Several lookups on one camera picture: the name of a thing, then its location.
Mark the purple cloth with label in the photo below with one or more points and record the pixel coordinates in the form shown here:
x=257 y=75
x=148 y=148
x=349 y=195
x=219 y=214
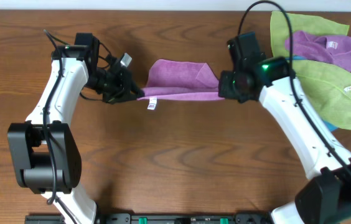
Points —
x=320 y=51

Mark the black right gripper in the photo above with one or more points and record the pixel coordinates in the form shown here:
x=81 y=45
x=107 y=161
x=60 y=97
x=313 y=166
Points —
x=223 y=90

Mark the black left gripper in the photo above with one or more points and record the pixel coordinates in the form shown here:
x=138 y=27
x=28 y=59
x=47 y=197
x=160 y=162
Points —
x=125 y=82

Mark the large green cloth top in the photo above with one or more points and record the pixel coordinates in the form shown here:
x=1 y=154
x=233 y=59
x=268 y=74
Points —
x=316 y=25

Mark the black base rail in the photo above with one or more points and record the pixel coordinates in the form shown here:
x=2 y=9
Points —
x=131 y=218

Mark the purple microfiber cloth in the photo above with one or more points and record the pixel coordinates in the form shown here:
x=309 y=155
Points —
x=180 y=81

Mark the green cloth with label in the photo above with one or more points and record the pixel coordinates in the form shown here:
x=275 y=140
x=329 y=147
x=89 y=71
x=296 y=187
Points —
x=328 y=88

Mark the blue cloth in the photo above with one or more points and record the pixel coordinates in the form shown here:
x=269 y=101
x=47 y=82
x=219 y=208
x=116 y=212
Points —
x=329 y=126

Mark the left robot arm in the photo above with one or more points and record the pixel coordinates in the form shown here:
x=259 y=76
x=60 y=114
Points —
x=44 y=154

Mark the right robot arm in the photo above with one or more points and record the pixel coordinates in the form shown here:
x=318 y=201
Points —
x=272 y=82

